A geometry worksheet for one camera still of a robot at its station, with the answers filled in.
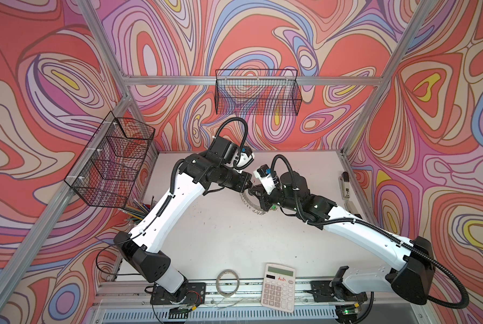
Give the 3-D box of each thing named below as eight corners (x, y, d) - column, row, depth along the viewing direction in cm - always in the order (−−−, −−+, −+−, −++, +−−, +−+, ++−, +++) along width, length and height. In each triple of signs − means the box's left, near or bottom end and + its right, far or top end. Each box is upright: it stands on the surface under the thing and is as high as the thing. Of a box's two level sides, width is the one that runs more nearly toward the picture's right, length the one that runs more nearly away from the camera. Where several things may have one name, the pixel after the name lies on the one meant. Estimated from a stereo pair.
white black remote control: (341, 199, 100) (345, 194, 97) (338, 176, 110) (341, 170, 107) (349, 200, 100) (353, 196, 96) (345, 177, 110) (348, 172, 106)
